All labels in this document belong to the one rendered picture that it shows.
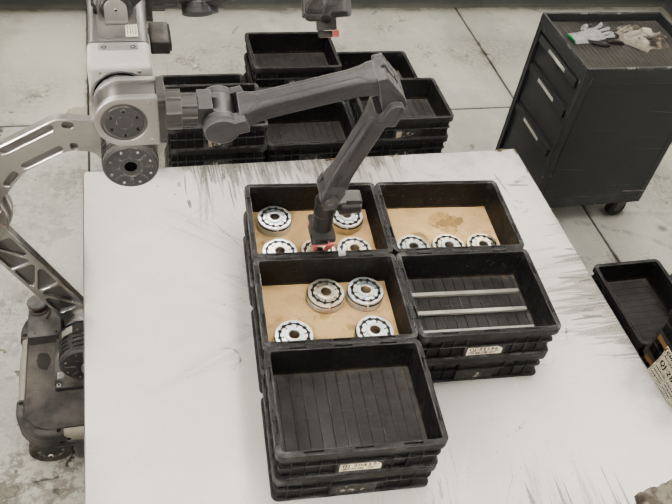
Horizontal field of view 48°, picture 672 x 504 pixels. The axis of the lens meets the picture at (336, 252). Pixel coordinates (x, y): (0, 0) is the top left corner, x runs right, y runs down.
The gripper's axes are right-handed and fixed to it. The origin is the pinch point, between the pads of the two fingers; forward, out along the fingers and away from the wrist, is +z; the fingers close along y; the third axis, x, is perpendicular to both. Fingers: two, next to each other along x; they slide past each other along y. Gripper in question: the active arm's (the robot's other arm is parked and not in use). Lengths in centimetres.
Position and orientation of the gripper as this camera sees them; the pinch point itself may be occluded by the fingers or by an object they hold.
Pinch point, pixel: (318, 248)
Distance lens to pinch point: 217.2
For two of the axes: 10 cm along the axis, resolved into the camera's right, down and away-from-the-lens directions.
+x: -9.8, 0.5, -2.1
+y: -1.8, -7.3, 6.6
